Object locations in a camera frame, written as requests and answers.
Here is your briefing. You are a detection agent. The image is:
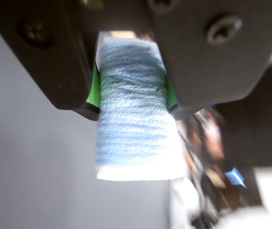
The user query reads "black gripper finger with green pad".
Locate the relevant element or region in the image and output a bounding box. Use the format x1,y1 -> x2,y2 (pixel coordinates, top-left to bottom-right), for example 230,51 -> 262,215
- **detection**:
147,0 -> 272,121
0,0 -> 101,121

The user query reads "small blue object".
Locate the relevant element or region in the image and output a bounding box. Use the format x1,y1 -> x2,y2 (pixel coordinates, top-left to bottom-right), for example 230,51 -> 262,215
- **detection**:
224,167 -> 247,188

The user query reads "grey textured mat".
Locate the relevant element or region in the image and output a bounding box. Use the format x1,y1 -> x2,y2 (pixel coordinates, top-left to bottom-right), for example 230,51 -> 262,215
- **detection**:
0,11 -> 173,229

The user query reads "block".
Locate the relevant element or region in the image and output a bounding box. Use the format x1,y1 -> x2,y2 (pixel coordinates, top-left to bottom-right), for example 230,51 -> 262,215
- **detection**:
95,35 -> 188,181

